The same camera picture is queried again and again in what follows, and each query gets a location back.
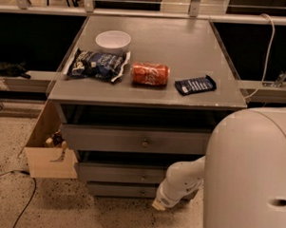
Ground metal rail frame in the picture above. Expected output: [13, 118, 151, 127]
[0, 0, 286, 25]

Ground cardboard box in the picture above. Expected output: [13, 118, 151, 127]
[25, 102, 78, 179]

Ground blue chip bag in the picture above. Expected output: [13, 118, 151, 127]
[65, 49, 130, 84]

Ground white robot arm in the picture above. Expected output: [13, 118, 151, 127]
[152, 107, 286, 228]

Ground black object on ledge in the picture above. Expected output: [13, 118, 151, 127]
[0, 62, 30, 80]

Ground grey top drawer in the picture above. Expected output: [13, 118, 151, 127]
[61, 123, 210, 155]

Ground grey drawer cabinet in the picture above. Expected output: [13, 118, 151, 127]
[48, 16, 246, 198]

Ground red soda can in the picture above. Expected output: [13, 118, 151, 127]
[131, 63, 170, 86]

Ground items inside cardboard box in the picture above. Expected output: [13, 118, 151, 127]
[44, 130, 67, 162]

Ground dark blue snack bar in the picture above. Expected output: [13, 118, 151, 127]
[175, 75, 217, 96]

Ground black floor cable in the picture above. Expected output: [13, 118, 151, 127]
[0, 168, 39, 228]

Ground white bowl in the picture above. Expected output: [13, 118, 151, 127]
[95, 30, 131, 55]

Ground white hanging cable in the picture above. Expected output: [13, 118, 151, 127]
[243, 12, 277, 102]

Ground grey drawer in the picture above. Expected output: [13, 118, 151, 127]
[61, 123, 210, 155]
[74, 162, 164, 184]

